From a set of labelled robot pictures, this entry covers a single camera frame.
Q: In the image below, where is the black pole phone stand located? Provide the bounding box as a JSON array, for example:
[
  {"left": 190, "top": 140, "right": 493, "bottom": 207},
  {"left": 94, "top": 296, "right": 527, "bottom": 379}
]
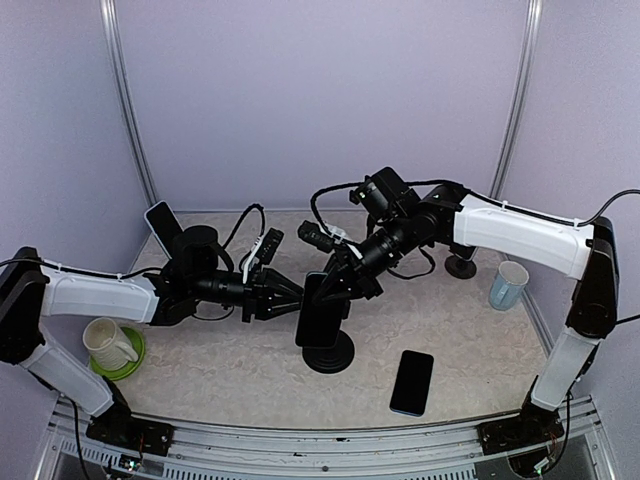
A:
[{"left": 301, "top": 301, "right": 355, "bottom": 374}]

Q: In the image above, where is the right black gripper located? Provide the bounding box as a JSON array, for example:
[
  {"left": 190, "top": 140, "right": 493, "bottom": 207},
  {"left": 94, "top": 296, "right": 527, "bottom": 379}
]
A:
[{"left": 314, "top": 212, "right": 419, "bottom": 304}]

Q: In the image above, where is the front aluminium rail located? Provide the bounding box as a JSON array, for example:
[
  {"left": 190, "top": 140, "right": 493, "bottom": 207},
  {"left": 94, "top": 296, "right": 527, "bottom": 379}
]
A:
[{"left": 28, "top": 397, "right": 620, "bottom": 479}]

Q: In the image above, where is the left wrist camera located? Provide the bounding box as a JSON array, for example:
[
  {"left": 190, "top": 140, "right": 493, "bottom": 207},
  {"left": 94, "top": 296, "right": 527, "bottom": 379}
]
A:
[{"left": 240, "top": 228, "right": 284, "bottom": 284}]

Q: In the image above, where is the right aluminium frame post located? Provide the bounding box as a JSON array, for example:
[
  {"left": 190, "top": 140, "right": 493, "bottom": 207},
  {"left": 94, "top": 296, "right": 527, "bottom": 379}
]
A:
[{"left": 489, "top": 0, "right": 544, "bottom": 199}]

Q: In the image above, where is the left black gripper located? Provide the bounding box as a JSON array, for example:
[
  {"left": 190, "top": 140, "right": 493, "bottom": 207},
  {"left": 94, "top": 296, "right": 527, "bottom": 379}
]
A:
[{"left": 189, "top": 267, "right": 308, "bottom": 322}]

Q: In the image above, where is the folding plate phone stand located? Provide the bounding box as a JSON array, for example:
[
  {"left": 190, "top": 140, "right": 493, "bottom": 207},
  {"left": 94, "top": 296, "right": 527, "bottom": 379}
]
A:
[{"left": 445, "top": 244, "right": 477, "bottom": 280}]

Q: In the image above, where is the light blue mug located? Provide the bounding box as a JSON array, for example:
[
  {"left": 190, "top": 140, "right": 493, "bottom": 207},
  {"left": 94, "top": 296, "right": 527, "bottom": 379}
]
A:
[{"left": 489, "top": 260, "right": 530, "bottom": 311}]

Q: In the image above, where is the left aluminium frame post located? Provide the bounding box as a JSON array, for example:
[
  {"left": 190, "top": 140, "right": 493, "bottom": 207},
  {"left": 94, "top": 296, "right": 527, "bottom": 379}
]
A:
[{"left": 100, "top": 0, "right": 159, "bottom": 206}]

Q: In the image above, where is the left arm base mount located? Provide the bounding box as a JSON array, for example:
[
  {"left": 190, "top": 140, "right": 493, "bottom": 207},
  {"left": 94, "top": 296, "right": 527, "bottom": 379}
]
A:
[{"left": 86, "top": 381, "right": 174, "bottom": 457}]

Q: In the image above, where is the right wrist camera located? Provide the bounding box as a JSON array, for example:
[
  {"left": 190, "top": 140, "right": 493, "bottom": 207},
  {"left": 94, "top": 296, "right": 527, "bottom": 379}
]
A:
[{"left": 297, "top": 220, "right": 362, "bottom": 259}]

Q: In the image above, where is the aluminium frame post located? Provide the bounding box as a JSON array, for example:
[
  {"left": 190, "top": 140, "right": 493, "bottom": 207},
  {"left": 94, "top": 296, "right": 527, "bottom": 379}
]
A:
[
  {"left": 100, "top": 0, "right": 159, "bottom": 206},
  {"left": 489, "top": 0, "right": 544, "bottom": 199}
]

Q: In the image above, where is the cream ribbed mug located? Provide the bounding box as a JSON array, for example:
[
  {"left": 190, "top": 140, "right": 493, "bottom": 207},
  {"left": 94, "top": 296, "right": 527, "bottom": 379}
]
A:
[{"left": 82, "top": 317, "right": 139, "bottom": 371}]

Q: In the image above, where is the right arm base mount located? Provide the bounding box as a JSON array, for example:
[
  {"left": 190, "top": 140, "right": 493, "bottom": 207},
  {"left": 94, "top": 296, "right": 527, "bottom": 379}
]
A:
[{"left": 477, "top": 394, "right": 565, "bottom": 455}]

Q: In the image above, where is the black smartphone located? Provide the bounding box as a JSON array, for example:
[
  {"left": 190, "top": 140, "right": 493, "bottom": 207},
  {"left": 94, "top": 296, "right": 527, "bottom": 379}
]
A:
[
  {"left": 389, "top": 350, "right": 434, "bottom": 417},
  {"left": 144, "top": 200, "right": 183, "bottom": 259},
  {"left": 295, "top": 272, "right": 346, "bottom": 349}
]

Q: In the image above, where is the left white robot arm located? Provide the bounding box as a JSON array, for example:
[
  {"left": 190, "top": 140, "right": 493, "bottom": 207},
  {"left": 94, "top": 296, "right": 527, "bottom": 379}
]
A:
[{"left": 1, "top": 225, "right": 302, "bottom": 445}]

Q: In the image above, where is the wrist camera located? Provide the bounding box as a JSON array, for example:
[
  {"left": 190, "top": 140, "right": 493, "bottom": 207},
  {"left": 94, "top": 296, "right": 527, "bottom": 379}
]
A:
[
  {"left": 240, "top": 228, "right": 284, "bottom": 284},
  {"left": 297, "top": 220, "right": 362, "bottom": 259}
]

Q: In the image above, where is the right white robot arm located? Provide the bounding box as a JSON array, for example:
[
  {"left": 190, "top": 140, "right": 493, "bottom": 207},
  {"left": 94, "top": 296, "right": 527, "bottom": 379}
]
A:
[{"left": 298, "top": 167, "right": 620, "bottom": 444}]

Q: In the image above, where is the green saucer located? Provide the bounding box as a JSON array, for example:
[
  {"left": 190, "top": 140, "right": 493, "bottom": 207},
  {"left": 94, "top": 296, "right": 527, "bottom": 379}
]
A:
[{"left": 88, "top": 326, "right": 146, "bottom": 382}]

